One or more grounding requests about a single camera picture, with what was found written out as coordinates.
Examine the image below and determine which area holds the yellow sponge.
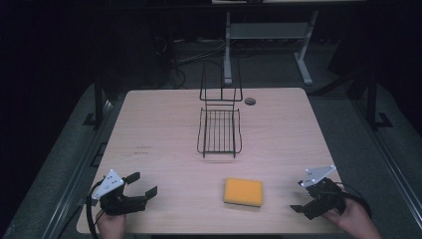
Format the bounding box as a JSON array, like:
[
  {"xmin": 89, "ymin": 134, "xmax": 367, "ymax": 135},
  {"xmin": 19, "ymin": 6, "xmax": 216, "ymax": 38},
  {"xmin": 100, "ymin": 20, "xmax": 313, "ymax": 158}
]
[{"xmin": 223, "ymin": 177, "xmax": 265, "ymax": 208}]

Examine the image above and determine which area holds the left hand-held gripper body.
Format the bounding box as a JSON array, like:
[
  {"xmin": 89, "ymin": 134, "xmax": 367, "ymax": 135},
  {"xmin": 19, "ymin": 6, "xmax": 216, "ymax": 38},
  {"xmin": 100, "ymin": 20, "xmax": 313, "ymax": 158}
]
[{"xmin": 92, "ymin": 168, "xmax": 149, "ymax": 216}]

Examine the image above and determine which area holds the bundle of floor cables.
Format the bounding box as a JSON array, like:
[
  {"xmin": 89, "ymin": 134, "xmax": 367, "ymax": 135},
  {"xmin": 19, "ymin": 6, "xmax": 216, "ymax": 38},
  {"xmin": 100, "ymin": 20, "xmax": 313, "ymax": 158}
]
[{"xmin": 153, "ymin": 35, "xmax": 227, "ymax": 90}]

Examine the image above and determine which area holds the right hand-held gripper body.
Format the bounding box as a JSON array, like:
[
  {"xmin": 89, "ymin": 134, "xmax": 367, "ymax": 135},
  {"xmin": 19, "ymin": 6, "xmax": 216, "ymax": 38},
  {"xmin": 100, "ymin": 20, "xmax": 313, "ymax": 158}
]
[{"xmin": 299, "ymin": 164, "xmax": 348, "ymax": 221}]

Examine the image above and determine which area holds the person's right hand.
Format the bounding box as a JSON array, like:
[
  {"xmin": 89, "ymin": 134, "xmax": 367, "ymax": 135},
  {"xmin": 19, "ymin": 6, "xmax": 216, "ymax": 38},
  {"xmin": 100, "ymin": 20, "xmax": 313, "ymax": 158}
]
[{"xmin": 321, "ymin": 197, "xmax": 383, "ymax": 239}]

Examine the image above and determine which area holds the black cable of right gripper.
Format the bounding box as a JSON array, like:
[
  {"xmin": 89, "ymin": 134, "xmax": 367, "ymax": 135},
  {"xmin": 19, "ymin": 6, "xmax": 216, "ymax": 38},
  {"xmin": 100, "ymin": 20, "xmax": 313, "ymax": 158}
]
[{"xmin": 340, "ymin": 181, "xmax": 373, "ymax": 219}]

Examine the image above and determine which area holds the aluminium floor rail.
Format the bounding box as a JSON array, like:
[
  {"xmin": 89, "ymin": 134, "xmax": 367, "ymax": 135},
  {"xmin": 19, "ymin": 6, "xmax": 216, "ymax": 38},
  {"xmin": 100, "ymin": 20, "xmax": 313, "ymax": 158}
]
[
  {"xmin": 352, "ymin": 99, "xmax": 422, "ymax": 230},
  {"xmin": 39, "ymin": 99, "xmax": 115, "ymax": 239}
]

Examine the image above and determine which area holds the grey metal stand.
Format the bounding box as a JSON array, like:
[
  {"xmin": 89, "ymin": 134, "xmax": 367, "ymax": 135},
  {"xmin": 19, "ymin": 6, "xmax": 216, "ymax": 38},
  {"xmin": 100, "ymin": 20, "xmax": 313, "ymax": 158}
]
[{"xmin": 223, "ymin": 9, "xmax": 320, "ymax": 87}]

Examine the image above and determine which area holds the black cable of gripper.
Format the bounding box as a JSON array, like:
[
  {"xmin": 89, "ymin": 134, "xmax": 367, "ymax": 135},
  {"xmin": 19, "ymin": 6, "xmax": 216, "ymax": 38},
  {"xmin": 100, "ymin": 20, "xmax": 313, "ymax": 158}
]
[
  {"xmin": 85, "ymin": 179, "xmax": 105, "ymax": 239},
  {"xmin": 340, "ymin": 181, "xmax": 373, "ymax": 219}
]

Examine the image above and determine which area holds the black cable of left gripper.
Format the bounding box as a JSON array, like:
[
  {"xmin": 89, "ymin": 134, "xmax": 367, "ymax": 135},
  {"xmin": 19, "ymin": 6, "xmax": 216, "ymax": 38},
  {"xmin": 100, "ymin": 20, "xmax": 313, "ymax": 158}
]
[{"xmin": 85, "ymin": 179, "xmax": 105, "ymax": 239}]

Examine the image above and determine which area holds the black frame post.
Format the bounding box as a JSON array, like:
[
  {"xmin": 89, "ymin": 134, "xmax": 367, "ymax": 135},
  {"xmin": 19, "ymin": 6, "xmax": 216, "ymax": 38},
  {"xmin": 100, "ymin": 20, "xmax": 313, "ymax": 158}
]
[
  {"xmin": 83, "ymin": 74, "xmax": 112, "ymax": 129},
  {"xmin": 365, "ymin": 71, "xmax": 394, "ymax": 131}
]

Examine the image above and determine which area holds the black wire rack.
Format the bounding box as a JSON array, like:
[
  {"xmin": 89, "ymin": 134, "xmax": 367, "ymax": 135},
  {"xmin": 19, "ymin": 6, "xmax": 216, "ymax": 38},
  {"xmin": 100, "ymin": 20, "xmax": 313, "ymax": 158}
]
[{"xmin": 196, "ymin": 59, "xmax": 244, "ymax": 159}]

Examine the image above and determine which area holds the person's left hand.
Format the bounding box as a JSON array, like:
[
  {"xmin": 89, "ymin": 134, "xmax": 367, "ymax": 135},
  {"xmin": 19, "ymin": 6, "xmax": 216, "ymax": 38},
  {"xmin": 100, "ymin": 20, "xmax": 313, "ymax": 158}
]
[{"xmin": 96, "ymin": 212, "xmax": 127, "ymax": 239}]

